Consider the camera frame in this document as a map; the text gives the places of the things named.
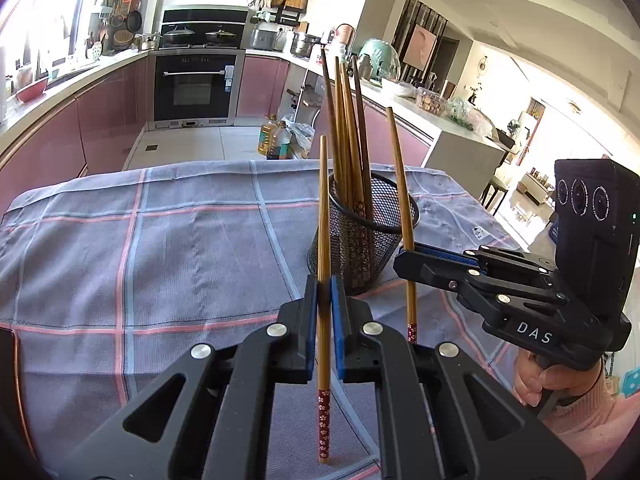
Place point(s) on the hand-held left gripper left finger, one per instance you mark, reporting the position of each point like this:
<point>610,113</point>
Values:
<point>312,320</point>

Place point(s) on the pink kettle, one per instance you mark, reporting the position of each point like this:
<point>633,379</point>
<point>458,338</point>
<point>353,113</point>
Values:
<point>345,35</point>

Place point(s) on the black mesh utensil holder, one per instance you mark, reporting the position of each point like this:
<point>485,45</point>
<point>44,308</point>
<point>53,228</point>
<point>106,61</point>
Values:
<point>385,245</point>

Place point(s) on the small steel pot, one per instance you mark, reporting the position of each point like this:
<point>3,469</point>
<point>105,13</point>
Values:
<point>147,42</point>

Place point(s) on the black range hood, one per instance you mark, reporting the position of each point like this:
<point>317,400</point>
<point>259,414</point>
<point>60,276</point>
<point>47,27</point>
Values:
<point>205,15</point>

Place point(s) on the pink bowl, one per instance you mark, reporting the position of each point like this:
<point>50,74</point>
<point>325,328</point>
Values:
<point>31,91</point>

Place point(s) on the pink wall painting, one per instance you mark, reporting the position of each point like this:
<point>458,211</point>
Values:
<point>417,46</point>

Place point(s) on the black stool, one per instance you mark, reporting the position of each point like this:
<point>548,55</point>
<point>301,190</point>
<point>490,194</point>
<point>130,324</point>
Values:
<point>492,187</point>

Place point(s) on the yellow cooking oil bottle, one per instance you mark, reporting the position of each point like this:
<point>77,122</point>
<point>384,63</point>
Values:
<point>266,137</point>

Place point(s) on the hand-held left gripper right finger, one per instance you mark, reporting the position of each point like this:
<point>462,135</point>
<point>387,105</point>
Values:
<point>338,330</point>

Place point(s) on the person's right forearm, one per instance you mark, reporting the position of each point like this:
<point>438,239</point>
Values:
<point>595,430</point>

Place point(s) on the black pot with lid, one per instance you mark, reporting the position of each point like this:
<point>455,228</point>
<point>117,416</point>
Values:
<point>220,36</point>

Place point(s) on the clear food container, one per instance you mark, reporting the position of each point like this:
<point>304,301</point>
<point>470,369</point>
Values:
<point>431,102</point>

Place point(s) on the ceiling lamp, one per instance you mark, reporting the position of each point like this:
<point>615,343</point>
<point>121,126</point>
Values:
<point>575,107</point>

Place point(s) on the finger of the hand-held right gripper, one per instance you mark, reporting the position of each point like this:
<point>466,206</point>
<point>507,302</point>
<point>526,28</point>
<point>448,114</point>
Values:
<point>440,253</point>
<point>430,272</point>

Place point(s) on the wall rail with hanging pans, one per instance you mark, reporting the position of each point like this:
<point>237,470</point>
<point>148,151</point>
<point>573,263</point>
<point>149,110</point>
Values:
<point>122,20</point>

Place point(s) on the plaid grey tablecloth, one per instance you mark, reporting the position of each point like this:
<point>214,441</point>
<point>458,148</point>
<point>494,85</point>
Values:
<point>175,270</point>

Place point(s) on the white kitchen countertop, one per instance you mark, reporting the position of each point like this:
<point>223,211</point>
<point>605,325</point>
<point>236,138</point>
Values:
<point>450,127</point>

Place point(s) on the black wall rack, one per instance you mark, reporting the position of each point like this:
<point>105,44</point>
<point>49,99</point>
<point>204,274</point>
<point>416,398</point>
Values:
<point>275,12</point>

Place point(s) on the silver rice cooker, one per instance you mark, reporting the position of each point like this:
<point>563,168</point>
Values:
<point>263,39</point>

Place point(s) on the built-in black oven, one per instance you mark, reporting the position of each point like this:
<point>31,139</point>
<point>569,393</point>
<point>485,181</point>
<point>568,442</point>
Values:
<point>195,87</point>

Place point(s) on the black wok with lid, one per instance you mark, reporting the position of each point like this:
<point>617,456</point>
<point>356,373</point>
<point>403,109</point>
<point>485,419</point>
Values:
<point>178,36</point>

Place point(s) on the steel stockpot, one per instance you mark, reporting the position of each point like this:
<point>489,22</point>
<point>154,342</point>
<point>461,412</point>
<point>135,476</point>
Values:
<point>304,45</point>

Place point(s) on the dark cooking oil bottle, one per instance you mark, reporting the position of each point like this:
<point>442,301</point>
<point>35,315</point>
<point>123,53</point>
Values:
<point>279,145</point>

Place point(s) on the clear plastic bag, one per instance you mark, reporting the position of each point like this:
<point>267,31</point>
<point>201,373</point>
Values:
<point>301,137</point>

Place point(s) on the person's right hand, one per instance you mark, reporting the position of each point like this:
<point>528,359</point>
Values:
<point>527,380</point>

